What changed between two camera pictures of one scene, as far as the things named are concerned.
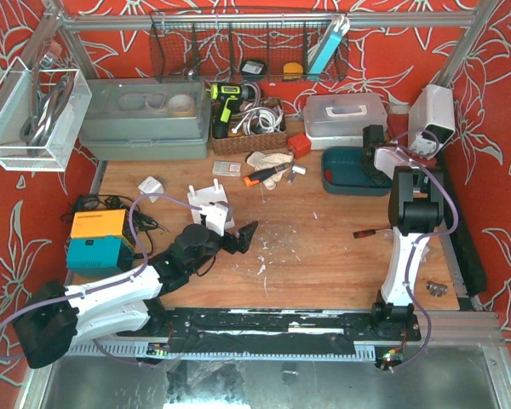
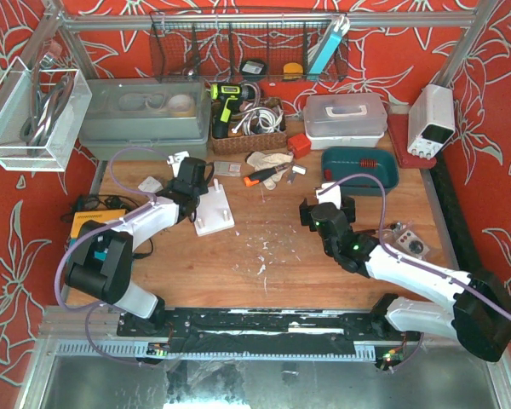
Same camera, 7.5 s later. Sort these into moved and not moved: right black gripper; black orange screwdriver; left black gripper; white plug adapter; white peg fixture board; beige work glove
Moved: right black gripper; left black gripper
Not moved: beige work glove; black orange screwdriver; white peg fixture board; white plug adapter
